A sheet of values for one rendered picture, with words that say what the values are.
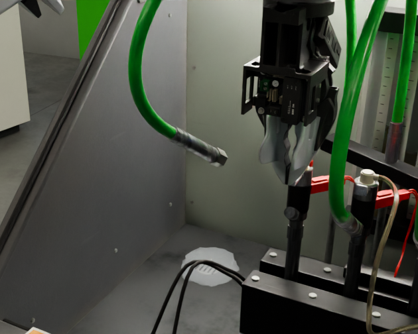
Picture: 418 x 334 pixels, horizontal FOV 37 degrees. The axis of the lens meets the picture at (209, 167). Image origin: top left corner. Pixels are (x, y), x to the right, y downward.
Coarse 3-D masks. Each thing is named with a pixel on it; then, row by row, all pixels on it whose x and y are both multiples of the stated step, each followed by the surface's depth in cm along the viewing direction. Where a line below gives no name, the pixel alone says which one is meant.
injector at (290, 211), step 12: (312, 168) 76; (300, 180) 75; (288, 192) 77; (300, 192) 76; (288, 204) 78; (300, 204) 77; (288, 216) 75; (300, 216) 77; (288, 228) 79; (300, 228) 79; (288, 240) 80; (300, 240) 79; (288, 252) 81; (300, 252) 81; (288, 264) 81; (288, 276) 82
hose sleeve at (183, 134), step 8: (176, 128) 70; (176, 136) 70; (184, 136) 70; (192, 136) 72; (176, 144) 71; (184, 144) 71; (192, 144) 72; (200, 144) 73; (208, 144) 74; (192, 152) 73; (200, 152) 73; (208, 152) 74; (216, 152) 75; (208, 160) 75
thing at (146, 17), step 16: (160, 0) 62; (352, 0) 83; (144, 16) 62; (352, 16) 84; (144, 32) 62; (352, 32) 86; (352, 48) 87; (128, 64) 63; (144, 96) 65; (144, 112) 66; (160, 128) 68
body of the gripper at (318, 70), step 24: (264, 0) 61; (264, 24) 59; (288, 24) 58; (312, 24) 63; (264, 48) 60; (288, 48) 62; (312, 48) 64; (264, 72) 61; (288, 72) 60; (312, 72) 60; (264, 96) 64; (288, 96) 61; (312, 96) 62; (288, 120) 62; (312, 120) 63
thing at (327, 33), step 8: (320, 24) 63; (328, 24) 64; (320, 32) 63; (328, 32) 65; (320, 40) 64; (328, 40) 65; (336, 40) 69; (320, 48) 67; (328, 48) 66; (336, 48) 70; (336, 56) 71; (336, 64) 72
